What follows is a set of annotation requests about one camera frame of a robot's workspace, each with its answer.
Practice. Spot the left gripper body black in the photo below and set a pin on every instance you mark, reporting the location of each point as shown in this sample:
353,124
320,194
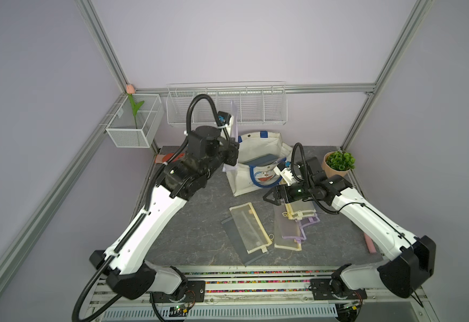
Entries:
231,153

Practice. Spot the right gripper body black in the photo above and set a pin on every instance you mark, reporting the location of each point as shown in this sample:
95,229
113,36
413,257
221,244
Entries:
298,191

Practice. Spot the purple mesh pouch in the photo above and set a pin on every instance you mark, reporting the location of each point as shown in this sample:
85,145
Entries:
233,132
305,225

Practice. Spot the grey mesh pouch front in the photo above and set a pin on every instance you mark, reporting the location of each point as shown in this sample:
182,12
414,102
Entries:
233,234

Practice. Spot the blue mesh pouch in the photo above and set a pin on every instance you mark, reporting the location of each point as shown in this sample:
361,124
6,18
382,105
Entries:
263,160

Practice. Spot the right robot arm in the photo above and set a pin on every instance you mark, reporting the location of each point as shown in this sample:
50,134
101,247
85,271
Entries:
408,262

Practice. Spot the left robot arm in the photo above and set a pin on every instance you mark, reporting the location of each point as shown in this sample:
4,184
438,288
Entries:
206,148

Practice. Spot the white canvas Doraemon tote bag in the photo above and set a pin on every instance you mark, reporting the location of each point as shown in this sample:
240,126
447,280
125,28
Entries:
247,179

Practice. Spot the purple mesh pouch under pile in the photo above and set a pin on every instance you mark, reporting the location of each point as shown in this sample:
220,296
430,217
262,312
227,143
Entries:
305,225

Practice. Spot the yellow mesh pouch bottom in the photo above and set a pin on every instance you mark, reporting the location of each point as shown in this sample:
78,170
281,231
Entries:
279,241

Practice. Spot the green plant in beige pot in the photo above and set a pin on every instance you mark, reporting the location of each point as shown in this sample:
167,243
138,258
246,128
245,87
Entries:
338,163

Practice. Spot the red rubber glove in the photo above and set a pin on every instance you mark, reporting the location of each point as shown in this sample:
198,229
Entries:
162,158

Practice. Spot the white slotted vent grille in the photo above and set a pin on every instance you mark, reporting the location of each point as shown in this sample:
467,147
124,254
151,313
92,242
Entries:
225,312

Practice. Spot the artificial pink tulip flower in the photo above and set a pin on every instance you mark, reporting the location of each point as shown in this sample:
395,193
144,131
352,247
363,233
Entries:
135,105

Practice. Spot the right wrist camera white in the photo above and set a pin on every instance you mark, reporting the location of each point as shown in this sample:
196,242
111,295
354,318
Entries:
284,172

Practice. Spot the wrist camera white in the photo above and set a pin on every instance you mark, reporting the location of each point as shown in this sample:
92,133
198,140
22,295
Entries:
284,172
225,119

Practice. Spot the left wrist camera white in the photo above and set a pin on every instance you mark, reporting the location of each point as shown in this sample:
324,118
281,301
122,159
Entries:
225,119

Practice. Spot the long white wire wall basket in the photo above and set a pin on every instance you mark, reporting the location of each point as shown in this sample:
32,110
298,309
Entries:
251,102

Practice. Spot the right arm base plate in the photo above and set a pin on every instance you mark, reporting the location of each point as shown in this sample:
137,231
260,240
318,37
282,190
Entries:
332,289

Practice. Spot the small white mesh wall basket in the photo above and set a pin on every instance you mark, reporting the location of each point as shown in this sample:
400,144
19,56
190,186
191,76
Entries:
121,128

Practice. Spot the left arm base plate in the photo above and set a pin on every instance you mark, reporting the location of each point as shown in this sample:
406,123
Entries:
191,291

